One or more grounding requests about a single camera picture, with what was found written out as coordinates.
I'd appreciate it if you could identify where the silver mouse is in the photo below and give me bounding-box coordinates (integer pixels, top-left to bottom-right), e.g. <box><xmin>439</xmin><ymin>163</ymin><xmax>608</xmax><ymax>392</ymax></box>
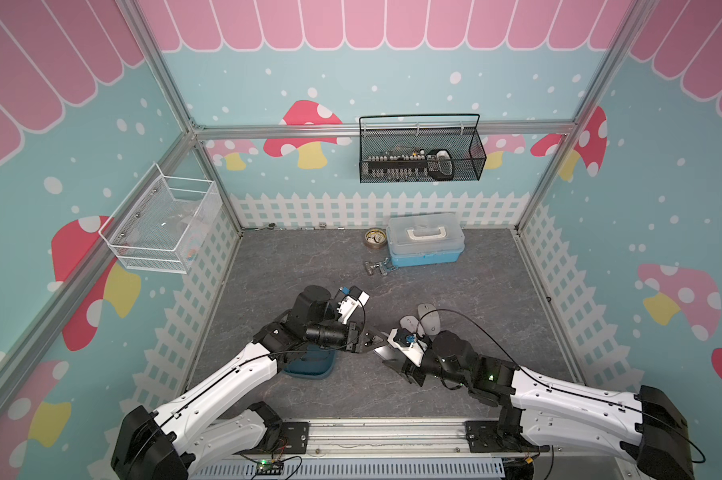
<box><xmin>374</xmin><ymin>345</ymin><xmax>408</xmax><ymax>369</ymax></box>

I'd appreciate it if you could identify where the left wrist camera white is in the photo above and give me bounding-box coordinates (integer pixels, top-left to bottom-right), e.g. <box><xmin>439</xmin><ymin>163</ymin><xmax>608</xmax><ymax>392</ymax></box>
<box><xmin>334</xmin><ymin>286</ymin><xmax>369</xmax><ymax>325</ymax></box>

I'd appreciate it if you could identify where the metal ball valve blue handle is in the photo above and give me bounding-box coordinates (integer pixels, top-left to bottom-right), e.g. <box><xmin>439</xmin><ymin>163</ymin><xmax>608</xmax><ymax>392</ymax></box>
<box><xmin>364</xmin><ymin>258</ymin><xmax>396</xmax><ymax>276</ymax></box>

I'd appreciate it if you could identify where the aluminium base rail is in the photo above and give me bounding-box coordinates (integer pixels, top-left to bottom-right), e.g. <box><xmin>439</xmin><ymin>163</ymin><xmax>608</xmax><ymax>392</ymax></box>
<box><xmin>138</xmin><ymin>418</ymin><xmax>632</xmax><ymax>480</ymax></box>

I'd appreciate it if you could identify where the aluminium corner post left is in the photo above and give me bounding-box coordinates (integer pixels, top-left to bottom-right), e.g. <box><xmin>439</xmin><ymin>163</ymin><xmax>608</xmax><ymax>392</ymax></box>
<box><xmin>116</xmin><ymin>0</ymin><xmax>243</xmax><ymax>238</ymax></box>

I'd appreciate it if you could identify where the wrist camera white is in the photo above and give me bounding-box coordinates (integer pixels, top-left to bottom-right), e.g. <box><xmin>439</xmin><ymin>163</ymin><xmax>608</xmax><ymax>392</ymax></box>
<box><xmin>334</xmin><ymin>286</ymin><xmax>369</xmax><ymax>325</ymax></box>
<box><xmin>388</xmin><ymin>328</ymin><xmax>427</xmax><ymax>367</ymax></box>

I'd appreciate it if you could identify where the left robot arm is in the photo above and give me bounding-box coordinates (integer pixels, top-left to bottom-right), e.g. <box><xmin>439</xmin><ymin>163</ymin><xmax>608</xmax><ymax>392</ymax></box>
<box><xmin>110</xmin><ymin>285</ymin><xmax>388</xmax><ymax>479</ymax></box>

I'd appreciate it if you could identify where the dark teal storage box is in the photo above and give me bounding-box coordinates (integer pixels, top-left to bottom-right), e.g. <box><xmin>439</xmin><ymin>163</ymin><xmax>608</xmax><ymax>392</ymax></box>
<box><xmin>283</xmin><ymin>345</ymin><xmax>336</xmax><ymax>380</ymax></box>

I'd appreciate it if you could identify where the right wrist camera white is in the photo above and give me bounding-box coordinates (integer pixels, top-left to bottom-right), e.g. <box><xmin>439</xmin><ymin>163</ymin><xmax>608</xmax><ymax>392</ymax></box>
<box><xmin>388</xmin><ymin>328</ymin><xmax>427</xmax><ymax>367</ymax></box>

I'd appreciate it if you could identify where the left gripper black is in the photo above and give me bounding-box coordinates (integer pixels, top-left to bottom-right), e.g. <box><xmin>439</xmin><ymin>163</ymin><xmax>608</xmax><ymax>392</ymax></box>
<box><xmin>306</xmin><ymin>319</ymin><xmax>389</xmax><ymax>355</ymax></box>

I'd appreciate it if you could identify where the socket set rail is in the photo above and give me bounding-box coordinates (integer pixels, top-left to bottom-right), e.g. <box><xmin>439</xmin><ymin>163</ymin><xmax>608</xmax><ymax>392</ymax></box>
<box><xmin>360</xmin><ymin>155</ymin><xmax>455</xmax><ymax>182</ymax></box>

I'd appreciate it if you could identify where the white wire basket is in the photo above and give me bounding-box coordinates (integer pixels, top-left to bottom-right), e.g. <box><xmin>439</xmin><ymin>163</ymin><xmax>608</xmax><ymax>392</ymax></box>
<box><xmin>99</xmin><ymin>164</ymin><xmax>222</xmax><ymax>274</ymax></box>

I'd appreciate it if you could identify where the blue storage case clear lid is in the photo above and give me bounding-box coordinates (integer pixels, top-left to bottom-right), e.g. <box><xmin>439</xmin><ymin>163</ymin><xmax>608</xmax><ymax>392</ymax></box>
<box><xmin>386</xmin><ymin>213</ymin><xmax>465</xmax><ymax>268</ymax></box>

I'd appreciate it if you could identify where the black wire mesh basket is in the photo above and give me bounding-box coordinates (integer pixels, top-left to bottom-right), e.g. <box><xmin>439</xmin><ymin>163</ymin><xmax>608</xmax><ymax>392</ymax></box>
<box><xmin>358</xmin><ymin>113</ymin><xmax>487</xmax><ymax>183</ymax></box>

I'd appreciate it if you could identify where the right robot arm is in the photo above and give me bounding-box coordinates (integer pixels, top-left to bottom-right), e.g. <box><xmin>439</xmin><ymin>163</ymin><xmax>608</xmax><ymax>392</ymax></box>
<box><xmin>387</xmin><ymin>329</ymin><xmax>694</xmax><ymax>479</ymax></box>

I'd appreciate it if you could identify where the grey mouse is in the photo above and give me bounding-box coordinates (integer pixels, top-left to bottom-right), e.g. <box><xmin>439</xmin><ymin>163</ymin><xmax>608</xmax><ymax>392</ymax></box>
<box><xmin>417</xmin><ymin>303</ymin><xmax>441</xmax><ymax>337</ymax></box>

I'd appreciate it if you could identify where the white mouse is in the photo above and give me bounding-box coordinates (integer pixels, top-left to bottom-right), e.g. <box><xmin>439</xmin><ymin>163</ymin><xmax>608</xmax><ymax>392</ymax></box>
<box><xmin>399</xmin><ymin>315</ymin><xmax>424</xmax><ymax>335</ymax></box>

